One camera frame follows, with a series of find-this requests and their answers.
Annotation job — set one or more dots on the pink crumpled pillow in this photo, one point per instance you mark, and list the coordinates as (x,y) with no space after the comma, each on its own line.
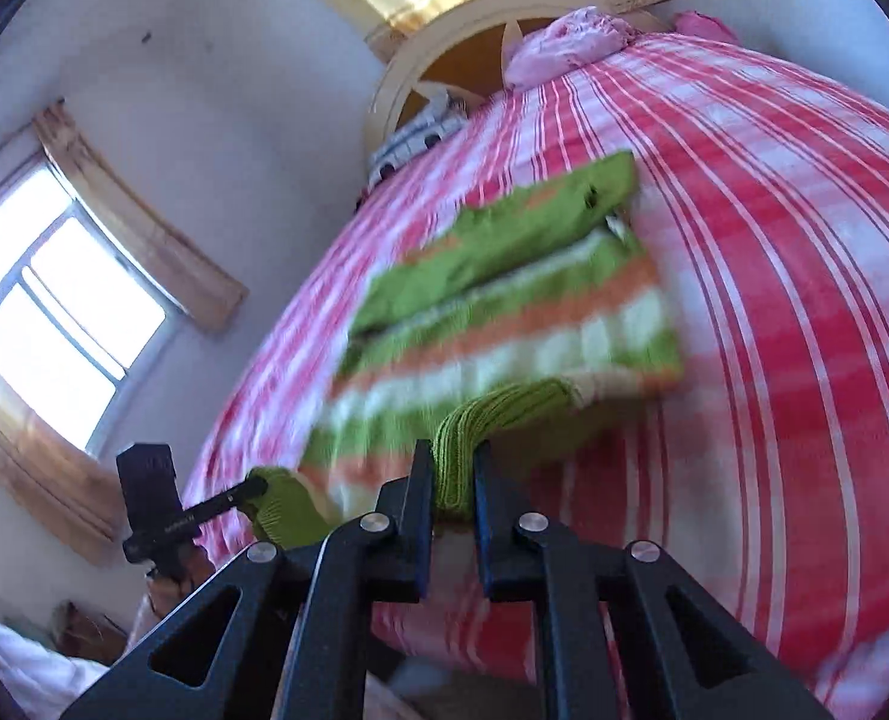
(574,40)

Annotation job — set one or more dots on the side window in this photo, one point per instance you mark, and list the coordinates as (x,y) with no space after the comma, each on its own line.
(79,323)

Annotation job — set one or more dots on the person's left hand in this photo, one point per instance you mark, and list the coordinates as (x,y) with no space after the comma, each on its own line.
(165,594)

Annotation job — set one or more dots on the cream wooden headboard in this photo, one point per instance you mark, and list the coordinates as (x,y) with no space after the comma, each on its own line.
(463,48)

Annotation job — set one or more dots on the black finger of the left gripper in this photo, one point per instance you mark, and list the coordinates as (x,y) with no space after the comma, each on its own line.
(231,498)

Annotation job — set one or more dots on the green striped knit sweater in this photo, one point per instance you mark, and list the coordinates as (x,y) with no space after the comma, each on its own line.
(537,320)

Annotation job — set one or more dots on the white grey patterned pillow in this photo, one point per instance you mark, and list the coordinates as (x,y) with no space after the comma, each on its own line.
(440,118)

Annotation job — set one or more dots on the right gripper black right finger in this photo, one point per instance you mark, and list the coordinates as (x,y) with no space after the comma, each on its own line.
(622,632)

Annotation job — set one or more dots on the magenta pink cushion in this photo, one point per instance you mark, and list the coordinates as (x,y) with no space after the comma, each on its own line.
(694,24)

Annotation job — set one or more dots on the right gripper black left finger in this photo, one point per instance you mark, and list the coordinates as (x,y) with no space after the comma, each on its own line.
(281,633)

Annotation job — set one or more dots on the yellow side window curtain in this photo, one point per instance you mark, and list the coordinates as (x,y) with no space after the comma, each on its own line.
(65,489)

